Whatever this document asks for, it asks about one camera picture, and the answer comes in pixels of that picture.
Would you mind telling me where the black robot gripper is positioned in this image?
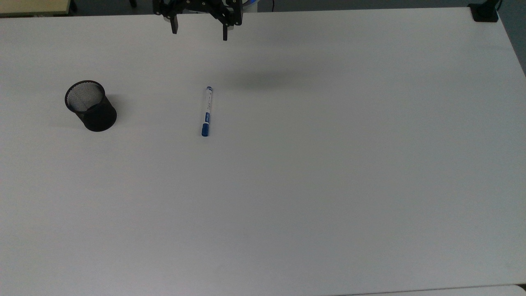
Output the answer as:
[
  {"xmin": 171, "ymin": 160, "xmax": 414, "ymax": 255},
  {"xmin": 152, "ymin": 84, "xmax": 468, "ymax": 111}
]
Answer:
[{"xmin": 153, "ymin": 0, "xmax": 243, "ymax": 41}]

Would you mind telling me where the beige wooden table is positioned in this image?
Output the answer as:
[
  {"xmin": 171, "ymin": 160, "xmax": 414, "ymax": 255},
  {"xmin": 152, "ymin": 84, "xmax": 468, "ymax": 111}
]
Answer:
[{"xmin": 0, "ymin": 0, "xmax": 71, "ymax": 17}]

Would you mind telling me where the blue white marker pen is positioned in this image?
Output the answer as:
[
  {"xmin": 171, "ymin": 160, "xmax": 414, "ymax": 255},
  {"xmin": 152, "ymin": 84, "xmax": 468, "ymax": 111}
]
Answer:
[{"xmin": 201, "ymin": 86, "xmax": 213, "ymax": 137}]

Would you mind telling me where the black clamp pole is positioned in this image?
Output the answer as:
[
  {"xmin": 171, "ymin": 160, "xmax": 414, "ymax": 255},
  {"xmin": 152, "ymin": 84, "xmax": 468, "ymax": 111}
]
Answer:
[{"xmin": 468, "ymin": 0, "xmax": 503, "ymax": 23}]

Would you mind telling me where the black mesh pen cup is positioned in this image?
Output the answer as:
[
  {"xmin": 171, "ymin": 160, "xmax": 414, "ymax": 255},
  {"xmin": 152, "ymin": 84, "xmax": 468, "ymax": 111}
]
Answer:
[{"xmin": 65, "ymin": 80, "xmax": 118, "ymax": 132}]

